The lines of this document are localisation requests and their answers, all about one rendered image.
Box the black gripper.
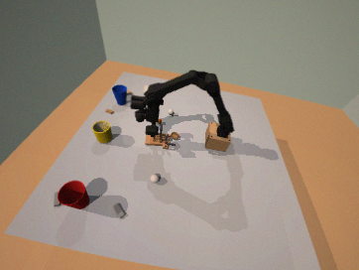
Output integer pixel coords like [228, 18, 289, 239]
[145, 108, 160, 137]

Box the yellow open cup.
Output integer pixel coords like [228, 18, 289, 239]
[92, 120, 113, 144]

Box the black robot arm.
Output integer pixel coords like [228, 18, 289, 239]
[130, 70, 235, 138]

